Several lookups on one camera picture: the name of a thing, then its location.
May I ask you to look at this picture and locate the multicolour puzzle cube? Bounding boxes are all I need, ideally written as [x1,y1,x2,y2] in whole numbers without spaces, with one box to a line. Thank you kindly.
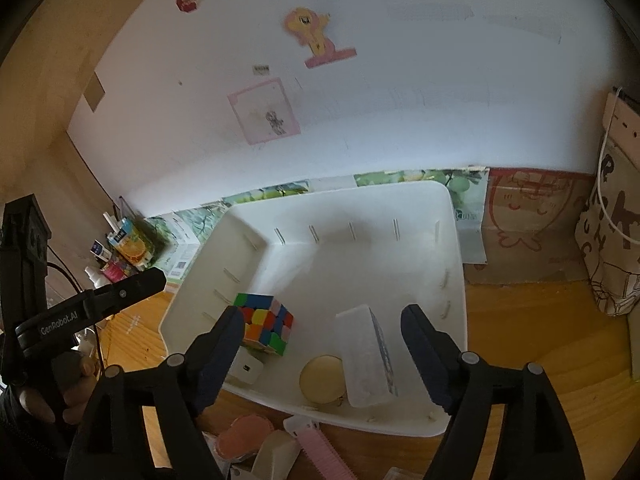
[233,292,295,356]

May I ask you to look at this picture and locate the pink oval compact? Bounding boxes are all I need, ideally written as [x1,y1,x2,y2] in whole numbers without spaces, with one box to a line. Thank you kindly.
[215,414,274,462]

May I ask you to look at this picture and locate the round gold metal tin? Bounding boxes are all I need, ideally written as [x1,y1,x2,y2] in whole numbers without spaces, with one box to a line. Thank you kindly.
[298,354,346,405]

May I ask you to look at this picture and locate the beige soap block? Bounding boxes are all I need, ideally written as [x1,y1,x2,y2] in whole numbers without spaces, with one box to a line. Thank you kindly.
[250,430,300,480]

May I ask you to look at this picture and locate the pink comb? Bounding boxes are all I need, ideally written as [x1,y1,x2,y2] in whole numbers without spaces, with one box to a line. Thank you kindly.
[283,415,357,480]

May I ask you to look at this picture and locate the clear sticker card pack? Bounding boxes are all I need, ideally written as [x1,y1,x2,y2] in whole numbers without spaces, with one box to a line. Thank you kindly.
[383,467,423,480]

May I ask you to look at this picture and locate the person's left hand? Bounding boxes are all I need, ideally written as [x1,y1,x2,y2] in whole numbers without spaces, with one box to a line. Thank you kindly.
[17,350,98,426]

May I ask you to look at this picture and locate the white plastic bottle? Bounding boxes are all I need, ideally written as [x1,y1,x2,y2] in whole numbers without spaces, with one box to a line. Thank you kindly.
[85,266,112,289]

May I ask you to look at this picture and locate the pink small carton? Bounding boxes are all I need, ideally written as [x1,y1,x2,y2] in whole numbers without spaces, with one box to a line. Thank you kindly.
[101,258,137,283]

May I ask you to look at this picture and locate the orange juice carton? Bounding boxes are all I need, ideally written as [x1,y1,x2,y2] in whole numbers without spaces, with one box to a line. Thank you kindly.
[107,218,155,271]

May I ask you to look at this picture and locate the green leaf pattern paper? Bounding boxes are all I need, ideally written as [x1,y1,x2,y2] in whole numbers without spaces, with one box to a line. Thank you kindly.
[146,167,489,288]

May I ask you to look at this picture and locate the white plastic storage bin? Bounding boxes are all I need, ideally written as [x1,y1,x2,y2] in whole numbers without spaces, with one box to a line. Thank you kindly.
[160,209,468,438]

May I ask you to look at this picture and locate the brown cartoon cardboard sheet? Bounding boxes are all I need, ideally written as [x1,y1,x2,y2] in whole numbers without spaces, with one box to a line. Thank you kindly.
[464,168,594,285]

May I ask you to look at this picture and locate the white charging cable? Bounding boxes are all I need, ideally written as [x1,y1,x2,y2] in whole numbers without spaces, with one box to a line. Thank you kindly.
[595,86,640,248]

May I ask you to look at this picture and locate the pink framed wall drawing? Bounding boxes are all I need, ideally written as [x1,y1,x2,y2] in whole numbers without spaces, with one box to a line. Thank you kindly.
[228,78,300,145]

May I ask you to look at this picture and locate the yellow pony wall sticker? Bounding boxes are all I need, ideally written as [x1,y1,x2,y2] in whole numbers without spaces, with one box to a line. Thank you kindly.
[284,8,357,70]

